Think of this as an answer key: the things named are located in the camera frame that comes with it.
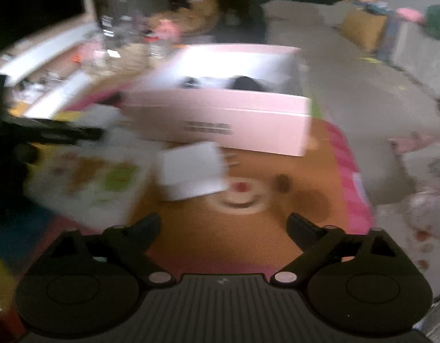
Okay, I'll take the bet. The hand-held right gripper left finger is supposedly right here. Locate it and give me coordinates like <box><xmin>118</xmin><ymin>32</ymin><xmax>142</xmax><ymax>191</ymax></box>
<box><xmin>50</xmin><ymin>212</ymin><xmax>175</xmax><ymax>287</ymax></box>

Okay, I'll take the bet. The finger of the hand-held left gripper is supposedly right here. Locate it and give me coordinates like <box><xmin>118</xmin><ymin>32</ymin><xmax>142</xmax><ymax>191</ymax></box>
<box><xmin>3</xmin><ymin>119</ymin><xmax>103</xmax><ymax>145</ymax></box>

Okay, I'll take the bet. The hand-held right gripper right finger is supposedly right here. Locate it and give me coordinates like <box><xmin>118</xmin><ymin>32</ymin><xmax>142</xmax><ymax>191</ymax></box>
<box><xmin>271</xmin><ymin>212</ymin><xmax>397</xmax><ymax>287</ymax></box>

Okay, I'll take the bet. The white power adapter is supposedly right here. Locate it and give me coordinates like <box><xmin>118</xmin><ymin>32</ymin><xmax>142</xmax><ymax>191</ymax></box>
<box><xmin>156</xmin><ymin>141</ymin><xmax>239</xmax><ymax>201</ymax></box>

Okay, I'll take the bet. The pink cardboard box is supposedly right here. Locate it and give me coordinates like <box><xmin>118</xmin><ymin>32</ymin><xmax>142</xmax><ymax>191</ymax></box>
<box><xmin>122</xmin><ymin>43</ymin><xmax>314</xmax><ymax>157</ymax></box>

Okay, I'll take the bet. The clear bag with black cable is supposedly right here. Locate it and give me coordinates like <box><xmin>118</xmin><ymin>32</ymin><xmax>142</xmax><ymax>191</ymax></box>
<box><xmin>175</xmin><ymin>76</ymin><xmax>208</xmax><ymax>89</ymax></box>

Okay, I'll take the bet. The black cylindrical cup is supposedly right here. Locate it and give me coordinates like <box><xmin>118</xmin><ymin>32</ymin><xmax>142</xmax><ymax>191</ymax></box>
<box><xmin>230</xmin><ymin>75</ymin><xmax>275</xmax><ymax>92</ymax></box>

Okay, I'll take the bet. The colourful cartoon play mat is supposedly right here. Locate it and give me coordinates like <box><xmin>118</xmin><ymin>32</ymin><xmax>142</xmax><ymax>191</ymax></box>
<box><xmin>0</xmin><ymin>79</ymin><xmax>375</xmax><ymax>329</ymax></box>

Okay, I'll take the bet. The white television cabinet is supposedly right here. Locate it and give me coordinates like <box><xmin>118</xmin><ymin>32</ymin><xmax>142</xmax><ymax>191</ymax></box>
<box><xmin>0</xmin><ymin>21</ymin><xmax>101</xmax><ymax>118</ymax></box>

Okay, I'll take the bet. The floral blanket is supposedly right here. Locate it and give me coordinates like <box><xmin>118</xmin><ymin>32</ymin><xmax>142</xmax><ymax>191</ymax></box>
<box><xmin>387</xmin><ymin>131</ymin><xmax>440</xmax><ymax>295</ymax></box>

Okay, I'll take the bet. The black television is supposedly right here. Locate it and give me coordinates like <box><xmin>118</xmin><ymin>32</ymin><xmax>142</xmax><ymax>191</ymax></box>
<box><xmin>0</xmin><ymin>0</ymin><xmax>89</xmax><ymax>58</ymax></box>

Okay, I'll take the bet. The grey covered sofa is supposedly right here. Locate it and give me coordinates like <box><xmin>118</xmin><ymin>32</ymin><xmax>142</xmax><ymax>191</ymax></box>
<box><xmin>261</xmin><ymin>0</ymin><xmax>440</xmax><ymax>208</ymax></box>

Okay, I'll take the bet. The pink toy figure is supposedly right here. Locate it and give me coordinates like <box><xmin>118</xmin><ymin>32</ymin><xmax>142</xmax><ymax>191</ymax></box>
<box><xmin>156</xmin><ymin>19</ymin><xmax>180</xmax><ymax>41</ymax></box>

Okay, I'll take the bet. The brown bear plush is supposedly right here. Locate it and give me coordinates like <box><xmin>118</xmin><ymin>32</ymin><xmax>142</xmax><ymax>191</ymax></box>
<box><xmin>176</xmin><ymin>0</ymin><xmax>221</xmax><ymax>37</ymax></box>

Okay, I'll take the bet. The yellow cushion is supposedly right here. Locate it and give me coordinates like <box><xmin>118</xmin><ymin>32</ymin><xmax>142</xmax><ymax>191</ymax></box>
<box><xmin>339</xmin><ymin>8</ymin><xmax>388</xmax><ymax>53</ymax></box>

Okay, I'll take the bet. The pink plush toy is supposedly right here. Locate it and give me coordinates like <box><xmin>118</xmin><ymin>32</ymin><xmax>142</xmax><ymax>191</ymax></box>
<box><xmin>395</xmin><ymin>6</ymin><xmax>425</xmax><ymax>23</ymax></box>

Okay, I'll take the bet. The green cushion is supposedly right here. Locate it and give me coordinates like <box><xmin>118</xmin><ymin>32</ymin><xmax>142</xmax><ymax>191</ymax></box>
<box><xmin>425</xmin><ymin>4</ymin><xmax>440</xmax><ymax>42</ymax></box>

